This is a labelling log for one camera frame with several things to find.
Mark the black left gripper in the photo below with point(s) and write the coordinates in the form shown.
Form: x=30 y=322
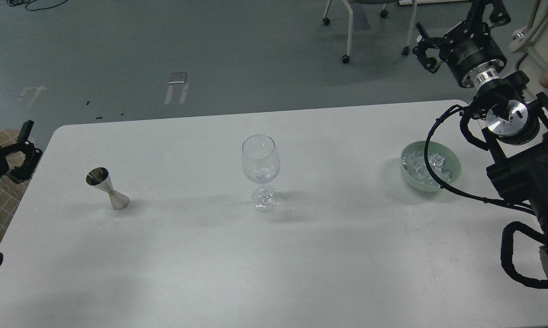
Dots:
x=32 y=156

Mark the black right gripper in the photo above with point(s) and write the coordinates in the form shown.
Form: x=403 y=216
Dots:
x=474 y=52

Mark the steel cocktail jigger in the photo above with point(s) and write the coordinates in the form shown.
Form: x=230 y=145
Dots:
x=100 y=178

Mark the clear ice cubes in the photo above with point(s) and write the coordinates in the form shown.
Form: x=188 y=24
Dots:
x=415 y=167

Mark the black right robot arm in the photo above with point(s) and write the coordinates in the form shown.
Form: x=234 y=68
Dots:
x=499 y=121

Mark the clear wine glass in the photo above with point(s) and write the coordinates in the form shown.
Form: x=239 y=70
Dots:
x=261 y=164

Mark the cream white chair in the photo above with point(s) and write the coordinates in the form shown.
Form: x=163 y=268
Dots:
x=531 y=41

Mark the white rolling chair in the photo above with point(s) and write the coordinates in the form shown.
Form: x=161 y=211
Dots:
x=358 y=21

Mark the green bowl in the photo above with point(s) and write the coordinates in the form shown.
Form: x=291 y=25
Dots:
x=454 y=165

